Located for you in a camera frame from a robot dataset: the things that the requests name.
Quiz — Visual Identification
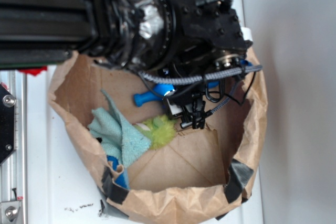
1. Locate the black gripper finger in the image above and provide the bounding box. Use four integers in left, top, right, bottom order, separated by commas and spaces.
180, 94, 206, 129

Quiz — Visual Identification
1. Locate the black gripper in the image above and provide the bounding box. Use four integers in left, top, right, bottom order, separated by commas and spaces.
169, 0, 251, 77

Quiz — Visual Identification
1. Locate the blue plastic bottle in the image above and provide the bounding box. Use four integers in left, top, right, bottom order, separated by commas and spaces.
134, 60, 253, 107

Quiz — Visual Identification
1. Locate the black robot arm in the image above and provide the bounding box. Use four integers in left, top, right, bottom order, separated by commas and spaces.
1, 0, 261, 129

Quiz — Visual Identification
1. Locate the green plush toy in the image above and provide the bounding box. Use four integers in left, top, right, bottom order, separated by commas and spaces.
133, 114, 176, 150

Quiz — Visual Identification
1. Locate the brown paper bag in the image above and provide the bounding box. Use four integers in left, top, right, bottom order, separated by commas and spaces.
48, 54, 268, 223

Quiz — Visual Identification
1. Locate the light teal cloth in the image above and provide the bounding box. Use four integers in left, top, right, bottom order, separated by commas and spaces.
88, 89, 151, 168

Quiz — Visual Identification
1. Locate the blue object under cloth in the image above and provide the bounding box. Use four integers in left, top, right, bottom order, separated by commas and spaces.
107, 155, 130, 189

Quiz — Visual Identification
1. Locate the black mounting plate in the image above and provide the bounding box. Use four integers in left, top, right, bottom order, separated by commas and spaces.
0, 83, 16, 165

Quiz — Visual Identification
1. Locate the grey braided cable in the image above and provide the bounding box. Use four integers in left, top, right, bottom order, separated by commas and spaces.
138, 64, 263, 116

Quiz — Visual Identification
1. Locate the aluminium frame rail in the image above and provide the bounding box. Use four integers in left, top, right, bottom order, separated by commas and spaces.
1, 70, 28, 223

